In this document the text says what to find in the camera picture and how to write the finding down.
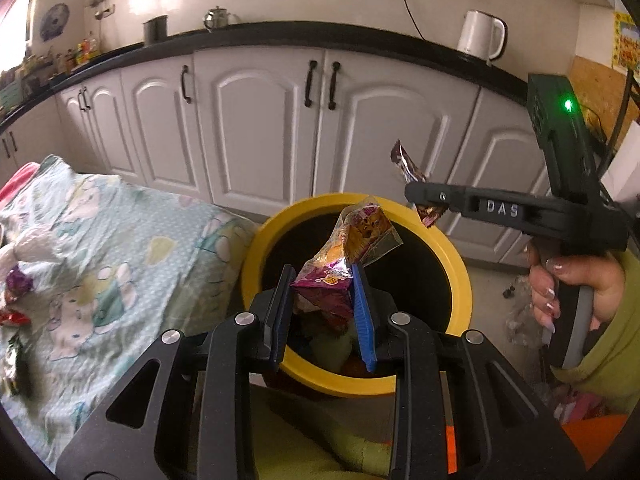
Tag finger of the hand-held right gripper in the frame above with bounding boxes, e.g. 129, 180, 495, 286
404, 181, 468, 217

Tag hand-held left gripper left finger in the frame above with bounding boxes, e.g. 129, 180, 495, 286
55, 264, 297, 480

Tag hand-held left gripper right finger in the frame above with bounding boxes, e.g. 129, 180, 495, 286
350, 262, 586, 480

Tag dark purple candy wrapper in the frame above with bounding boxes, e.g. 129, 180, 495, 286
390, 139, 448, 231

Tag green foam net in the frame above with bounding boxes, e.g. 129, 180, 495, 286
312, 332, 359, 374

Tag pink and yellow snack packet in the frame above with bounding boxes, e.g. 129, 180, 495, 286
290, 195, 405, 332

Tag yellow waste bin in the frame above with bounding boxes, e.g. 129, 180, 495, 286
241, 192, 474, 399

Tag person's right forearm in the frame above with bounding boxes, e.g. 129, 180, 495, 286
550, 287, 640, 417

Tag person's right hand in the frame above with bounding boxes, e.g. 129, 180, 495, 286
527, 247, 626, 335

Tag white paper sheet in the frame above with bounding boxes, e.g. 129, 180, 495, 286
601, 124, 640, 202

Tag wooden chipboard panel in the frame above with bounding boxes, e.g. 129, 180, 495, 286
569, 55, 640, 137

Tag person's green clothing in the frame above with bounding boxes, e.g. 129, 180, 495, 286
249, 384, 402, 480

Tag clear plastic bag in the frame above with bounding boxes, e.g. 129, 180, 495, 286
504, 274, 552, 352

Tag white electric kettle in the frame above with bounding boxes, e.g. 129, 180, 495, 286
456, 9, 507, 61

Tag cyan printed blanket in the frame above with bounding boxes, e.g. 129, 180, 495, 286
0, 154, 259, 472

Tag white kitchen cabinets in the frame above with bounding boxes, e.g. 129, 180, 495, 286
0, 47, 557, 267

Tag black kitchen countertop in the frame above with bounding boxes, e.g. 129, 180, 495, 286
0, 21, 532, 127

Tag orange plastic object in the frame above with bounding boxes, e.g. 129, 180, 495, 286
444, 411, 632, 477

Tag purple foil wrapper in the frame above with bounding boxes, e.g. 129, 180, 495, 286
5, 266, 37, 307

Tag white foam net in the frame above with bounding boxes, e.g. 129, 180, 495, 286
0, 225, 57, 264

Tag dark printed snack wrapper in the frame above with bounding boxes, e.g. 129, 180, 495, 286
4, 335, 32, 397

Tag small steel teapot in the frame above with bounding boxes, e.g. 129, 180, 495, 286
202, 6, 242, 31

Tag pink bed sheet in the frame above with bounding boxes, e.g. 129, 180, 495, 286
0, 161, 42, 202

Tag dark metal cup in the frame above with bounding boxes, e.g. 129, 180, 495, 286
143, 15, 169, 44

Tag row of condiment bottles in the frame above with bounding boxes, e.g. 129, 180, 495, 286
49, 31, 102, 69

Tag bright window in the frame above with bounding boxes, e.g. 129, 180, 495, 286
0, 0, 34, 77

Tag yellow bordered wall poster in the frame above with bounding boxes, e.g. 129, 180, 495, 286
611, 10, 640, 72

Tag black power cable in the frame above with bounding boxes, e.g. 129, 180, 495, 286
386, 0, 427, 42

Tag round wall ornament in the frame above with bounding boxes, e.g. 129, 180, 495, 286
39, 3, 71, 42

